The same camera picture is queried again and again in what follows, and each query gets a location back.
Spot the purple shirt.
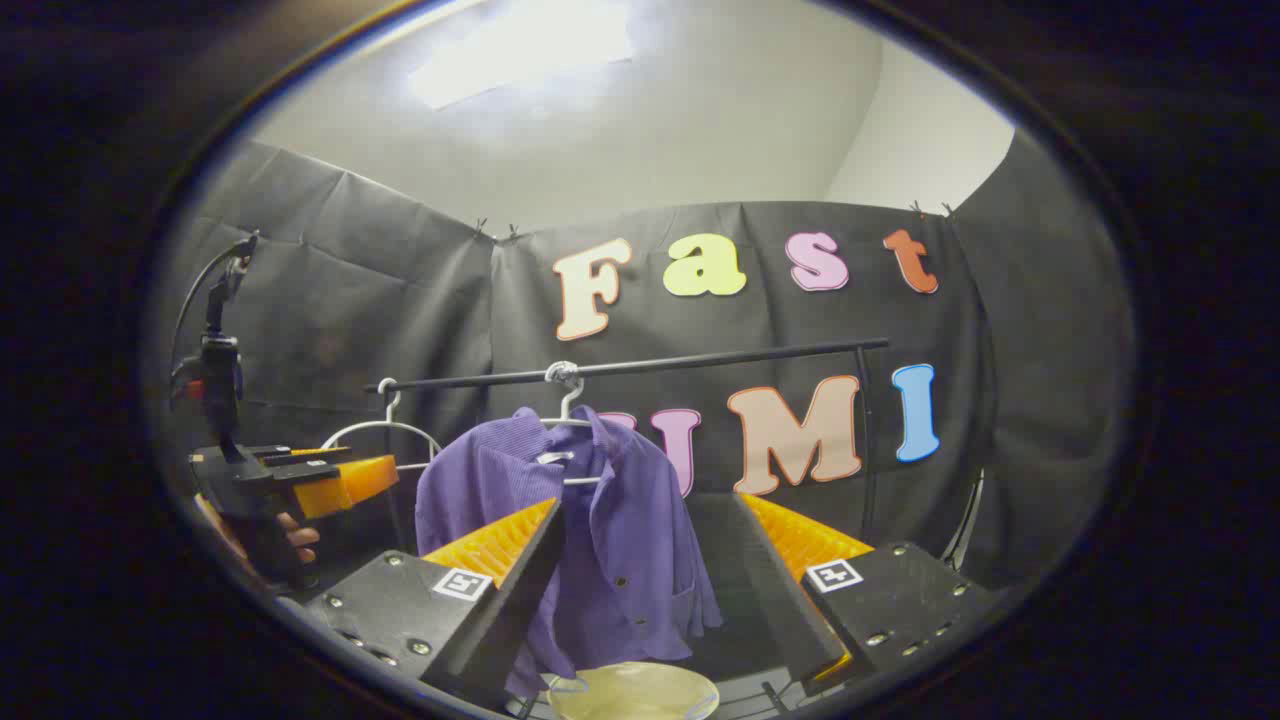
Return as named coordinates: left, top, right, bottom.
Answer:
left=415, top=405, right=724, bottom=699

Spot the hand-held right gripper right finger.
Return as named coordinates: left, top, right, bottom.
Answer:
left=735, top=492, right=996, bottom=691

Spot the black clothes rack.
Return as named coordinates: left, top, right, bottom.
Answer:
left=365, top=338, right=891, bottom=717

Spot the white clothes hanger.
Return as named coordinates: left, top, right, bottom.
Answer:
left=320, top=378, right=443, bottom=473
left=537, top=362, right=607, bottom=488

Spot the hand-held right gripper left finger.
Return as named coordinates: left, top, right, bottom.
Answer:
left=300, top=497, right=568, bottom=713

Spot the beige laundry hamper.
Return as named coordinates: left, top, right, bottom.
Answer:
left=547, top=661, right=721, bottom=720

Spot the black tripod stand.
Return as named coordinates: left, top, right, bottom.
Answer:
left=940, top=468, right=991, bottom=576

